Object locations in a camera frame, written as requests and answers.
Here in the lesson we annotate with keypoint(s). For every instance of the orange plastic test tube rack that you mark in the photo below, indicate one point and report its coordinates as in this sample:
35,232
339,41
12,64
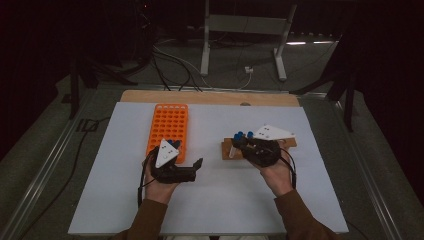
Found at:
170,123

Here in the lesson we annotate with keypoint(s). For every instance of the grey metal stand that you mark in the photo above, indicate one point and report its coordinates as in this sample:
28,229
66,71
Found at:
246,25

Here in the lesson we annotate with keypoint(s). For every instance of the white plug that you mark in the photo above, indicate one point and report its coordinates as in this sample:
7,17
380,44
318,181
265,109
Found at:
249,69

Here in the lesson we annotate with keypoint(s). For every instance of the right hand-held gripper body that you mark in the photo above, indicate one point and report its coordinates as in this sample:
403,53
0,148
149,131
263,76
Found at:
263,153

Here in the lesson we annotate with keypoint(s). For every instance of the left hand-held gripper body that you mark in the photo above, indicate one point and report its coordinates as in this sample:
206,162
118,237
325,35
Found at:
170,175

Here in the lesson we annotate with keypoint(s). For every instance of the metal floor rail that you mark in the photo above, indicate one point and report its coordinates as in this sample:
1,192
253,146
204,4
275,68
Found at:
366,173
46,166

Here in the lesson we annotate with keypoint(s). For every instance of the person's left hand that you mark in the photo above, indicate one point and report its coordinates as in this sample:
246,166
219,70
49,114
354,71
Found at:
158,191

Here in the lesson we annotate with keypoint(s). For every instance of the white board sheet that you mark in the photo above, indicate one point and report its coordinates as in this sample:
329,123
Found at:
216,203

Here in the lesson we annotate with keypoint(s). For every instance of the person's right hand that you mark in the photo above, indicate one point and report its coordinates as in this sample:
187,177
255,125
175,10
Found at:
280,178

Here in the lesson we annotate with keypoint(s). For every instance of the black tripod stand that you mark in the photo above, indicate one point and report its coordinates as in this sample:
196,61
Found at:
75,86
348,100

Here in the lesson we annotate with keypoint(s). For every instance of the wooden test tube rack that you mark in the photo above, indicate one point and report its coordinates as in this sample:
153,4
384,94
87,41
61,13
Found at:
226,146

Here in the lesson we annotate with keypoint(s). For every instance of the blue-capped test tube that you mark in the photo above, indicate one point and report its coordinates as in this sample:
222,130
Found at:
238,135
250,134
170,142

